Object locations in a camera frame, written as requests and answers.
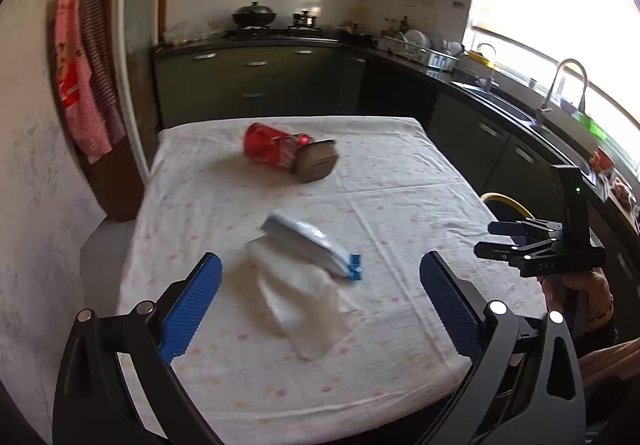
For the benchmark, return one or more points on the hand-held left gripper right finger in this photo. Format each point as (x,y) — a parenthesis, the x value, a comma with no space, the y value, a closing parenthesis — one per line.
(450,302)

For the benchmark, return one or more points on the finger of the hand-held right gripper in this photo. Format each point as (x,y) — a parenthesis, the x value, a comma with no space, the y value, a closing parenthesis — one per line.
(525,228)
(525,252)

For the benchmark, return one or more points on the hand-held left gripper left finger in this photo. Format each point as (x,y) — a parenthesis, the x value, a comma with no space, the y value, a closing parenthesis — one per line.
(195,305)

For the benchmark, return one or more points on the white paper tissue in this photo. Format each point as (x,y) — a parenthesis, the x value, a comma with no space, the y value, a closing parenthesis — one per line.
(300,310)

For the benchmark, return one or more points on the white and blue packet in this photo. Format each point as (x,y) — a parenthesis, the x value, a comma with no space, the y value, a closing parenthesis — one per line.
(300,235)

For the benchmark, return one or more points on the person's right forearm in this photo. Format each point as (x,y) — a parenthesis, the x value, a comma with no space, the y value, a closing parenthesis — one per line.
(615,360)

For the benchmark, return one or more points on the person's right hand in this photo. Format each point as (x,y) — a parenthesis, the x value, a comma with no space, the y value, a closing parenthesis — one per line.
(597,295)

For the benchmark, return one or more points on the green sink base cabinets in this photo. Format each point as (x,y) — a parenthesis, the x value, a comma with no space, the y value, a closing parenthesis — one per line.
(465,135)

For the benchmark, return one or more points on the white dotted table cloth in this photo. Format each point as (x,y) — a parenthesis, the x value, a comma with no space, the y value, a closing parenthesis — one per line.
(390,185)

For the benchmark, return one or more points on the tall chrome faucet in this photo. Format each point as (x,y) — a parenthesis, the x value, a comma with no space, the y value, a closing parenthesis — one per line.
(557,75)

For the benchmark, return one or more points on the small chrome faucet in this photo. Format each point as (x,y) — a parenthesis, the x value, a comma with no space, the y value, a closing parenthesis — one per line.
(492,70)

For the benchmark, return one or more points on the red crumpled wrapper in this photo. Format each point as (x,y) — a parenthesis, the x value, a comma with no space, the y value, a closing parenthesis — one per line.
(267,147)

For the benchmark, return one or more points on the brown square box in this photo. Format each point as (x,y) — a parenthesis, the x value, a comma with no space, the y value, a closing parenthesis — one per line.
(317,162)

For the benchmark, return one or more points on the dish rack with dishes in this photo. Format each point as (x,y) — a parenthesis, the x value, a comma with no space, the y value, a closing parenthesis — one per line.
(425,50)

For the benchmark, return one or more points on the kitchen window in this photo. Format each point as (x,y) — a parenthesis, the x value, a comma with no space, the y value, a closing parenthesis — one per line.
(540,0)

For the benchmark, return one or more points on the green stove base cabinets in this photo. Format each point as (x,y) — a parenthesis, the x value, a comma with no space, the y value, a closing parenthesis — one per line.
(250,80)

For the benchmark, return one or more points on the wooden framed door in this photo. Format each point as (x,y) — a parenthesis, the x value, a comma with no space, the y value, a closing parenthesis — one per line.
(140,75)

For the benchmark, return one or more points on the pink printed apron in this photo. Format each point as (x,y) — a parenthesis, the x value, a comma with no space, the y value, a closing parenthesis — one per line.
(75,85)

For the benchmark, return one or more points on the clear plastic bags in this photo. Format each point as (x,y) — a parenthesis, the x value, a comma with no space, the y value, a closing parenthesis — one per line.
(192,32)

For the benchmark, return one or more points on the red checked apron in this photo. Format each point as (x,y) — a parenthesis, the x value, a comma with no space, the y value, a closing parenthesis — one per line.
(97,50)

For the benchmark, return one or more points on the gas stove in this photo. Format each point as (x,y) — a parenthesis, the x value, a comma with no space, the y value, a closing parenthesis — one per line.
(275,31)

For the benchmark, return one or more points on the black wok with lid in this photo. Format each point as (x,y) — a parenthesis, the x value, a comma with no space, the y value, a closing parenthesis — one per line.
(255,16)

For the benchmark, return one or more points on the small metal pot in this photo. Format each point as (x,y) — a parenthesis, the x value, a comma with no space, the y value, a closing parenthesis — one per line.
(305,19)

